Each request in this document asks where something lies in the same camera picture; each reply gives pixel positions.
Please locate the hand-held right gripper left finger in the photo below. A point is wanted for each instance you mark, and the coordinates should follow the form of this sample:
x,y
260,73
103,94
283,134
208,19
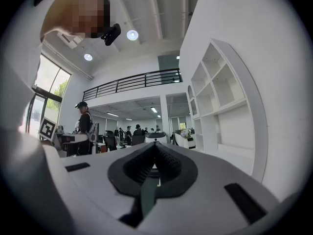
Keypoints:
x,y
97,180

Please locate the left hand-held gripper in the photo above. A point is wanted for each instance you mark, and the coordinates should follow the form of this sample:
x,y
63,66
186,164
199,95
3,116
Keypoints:
x,y
47,128

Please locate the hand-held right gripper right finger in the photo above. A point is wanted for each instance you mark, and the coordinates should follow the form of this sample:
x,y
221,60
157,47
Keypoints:
x,y
207,180

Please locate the black office chair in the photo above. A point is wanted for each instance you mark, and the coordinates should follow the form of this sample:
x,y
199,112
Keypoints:
x,y
110,141
138,139

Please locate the white black-topped mobile robot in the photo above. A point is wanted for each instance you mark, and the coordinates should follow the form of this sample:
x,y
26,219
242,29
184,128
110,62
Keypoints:
x,y
156,137
178,138

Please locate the pale flower bouquet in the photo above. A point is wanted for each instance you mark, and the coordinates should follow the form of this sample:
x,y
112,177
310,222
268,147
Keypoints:
x,y
185,133

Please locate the large window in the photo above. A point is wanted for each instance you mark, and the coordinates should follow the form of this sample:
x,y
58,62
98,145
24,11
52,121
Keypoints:
x,y
49,75

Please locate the person's white shirt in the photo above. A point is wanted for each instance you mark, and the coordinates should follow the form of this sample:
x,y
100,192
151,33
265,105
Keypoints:
x,y
17,82

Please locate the long ceiling light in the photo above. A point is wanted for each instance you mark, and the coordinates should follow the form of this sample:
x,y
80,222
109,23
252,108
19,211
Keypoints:
x,y
112,114
153,110

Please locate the white shelf unit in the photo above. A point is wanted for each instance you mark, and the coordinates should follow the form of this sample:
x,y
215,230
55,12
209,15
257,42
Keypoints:
x,y
227,111

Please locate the round ceiling light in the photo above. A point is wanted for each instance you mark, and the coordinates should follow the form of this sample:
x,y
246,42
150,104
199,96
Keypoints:
x,y
132,35
88,57

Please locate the white ceiling air vent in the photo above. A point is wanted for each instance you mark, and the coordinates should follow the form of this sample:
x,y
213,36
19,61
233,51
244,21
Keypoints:
x,y
69,40

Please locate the black balcony railing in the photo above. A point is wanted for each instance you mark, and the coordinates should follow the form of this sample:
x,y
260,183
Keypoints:
x,y
132,82

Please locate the person's head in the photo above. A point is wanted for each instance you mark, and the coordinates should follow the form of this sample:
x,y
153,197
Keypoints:
x,y
73,13

